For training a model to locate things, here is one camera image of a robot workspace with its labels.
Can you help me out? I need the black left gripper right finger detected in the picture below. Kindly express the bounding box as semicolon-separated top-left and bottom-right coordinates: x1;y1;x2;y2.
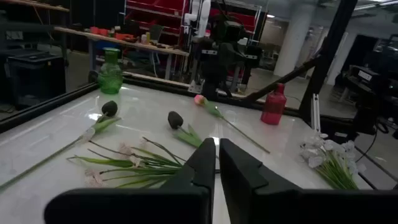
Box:
219;138;398;224

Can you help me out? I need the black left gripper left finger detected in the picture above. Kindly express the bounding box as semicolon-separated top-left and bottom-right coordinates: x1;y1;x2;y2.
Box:
44;138;216;224

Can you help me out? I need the black artificial tulip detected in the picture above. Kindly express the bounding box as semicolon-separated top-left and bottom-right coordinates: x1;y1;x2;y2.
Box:
0;100;122;192
167;111;205;149

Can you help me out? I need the pink artificial tulip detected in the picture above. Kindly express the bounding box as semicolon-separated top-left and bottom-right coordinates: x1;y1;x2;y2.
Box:
193;94;271;154

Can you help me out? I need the white artificial flower bunch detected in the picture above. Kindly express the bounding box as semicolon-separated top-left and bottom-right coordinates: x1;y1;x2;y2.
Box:
300;132;368;190
67;136;187;189

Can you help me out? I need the red vase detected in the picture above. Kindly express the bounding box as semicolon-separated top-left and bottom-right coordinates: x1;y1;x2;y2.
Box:
260;83;287;126

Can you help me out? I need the green glass vase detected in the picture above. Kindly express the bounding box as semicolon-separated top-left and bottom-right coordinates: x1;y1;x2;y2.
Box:
97;47;124;95

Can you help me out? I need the light wooden table board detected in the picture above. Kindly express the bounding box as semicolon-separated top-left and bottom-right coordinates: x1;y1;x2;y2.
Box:
123;71;192;90

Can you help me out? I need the long wooden workbench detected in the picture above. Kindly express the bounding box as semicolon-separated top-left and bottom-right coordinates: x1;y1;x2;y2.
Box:
54;26;190;82

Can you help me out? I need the black machine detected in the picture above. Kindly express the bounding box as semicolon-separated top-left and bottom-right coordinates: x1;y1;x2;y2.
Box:
341;34;398;141

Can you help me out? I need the red metal shelf rack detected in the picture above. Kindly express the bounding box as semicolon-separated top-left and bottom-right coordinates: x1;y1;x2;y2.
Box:
124;0;268;44

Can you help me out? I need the black storage bin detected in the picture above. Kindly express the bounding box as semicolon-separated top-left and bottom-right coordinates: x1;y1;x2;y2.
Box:
6;52;67;110

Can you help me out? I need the wooden wall shelf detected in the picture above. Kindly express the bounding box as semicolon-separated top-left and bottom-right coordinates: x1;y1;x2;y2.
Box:
0;0;71;13

